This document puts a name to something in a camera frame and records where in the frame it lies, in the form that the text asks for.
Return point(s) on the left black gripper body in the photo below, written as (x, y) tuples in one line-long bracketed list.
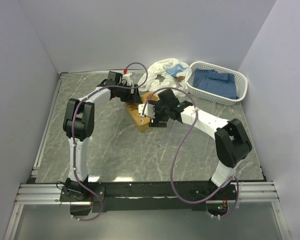
[(125, 94)]

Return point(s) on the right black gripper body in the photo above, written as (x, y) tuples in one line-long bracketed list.
[(161, 114)]

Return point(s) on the silver tin lid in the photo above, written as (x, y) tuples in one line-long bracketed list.
[(132, 108)]

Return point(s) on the clear plastic tray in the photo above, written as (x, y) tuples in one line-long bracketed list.
[(196, 143)]

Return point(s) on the gold cookie tin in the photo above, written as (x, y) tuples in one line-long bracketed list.
[(142, 124)]

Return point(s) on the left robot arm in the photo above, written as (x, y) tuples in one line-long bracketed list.
[(79, 123)]

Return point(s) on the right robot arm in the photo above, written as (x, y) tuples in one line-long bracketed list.
[(232, 143)]

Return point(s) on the white crumpled shirt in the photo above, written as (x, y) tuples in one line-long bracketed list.
[(169, 72)]

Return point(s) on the blue folded cloth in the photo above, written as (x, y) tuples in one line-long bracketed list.
[(211, 81)]

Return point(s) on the white laundry basket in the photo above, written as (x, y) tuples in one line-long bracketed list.
[(240, 81)]

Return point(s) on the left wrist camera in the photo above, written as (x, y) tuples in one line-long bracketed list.
[(128, 78)]

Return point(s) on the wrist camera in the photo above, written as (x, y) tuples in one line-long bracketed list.
[(146, 110), (128, 78)]

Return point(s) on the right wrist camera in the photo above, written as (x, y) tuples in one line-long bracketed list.
[(146, 110)]

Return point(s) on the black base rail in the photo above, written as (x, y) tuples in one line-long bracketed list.
[(134, 196)]

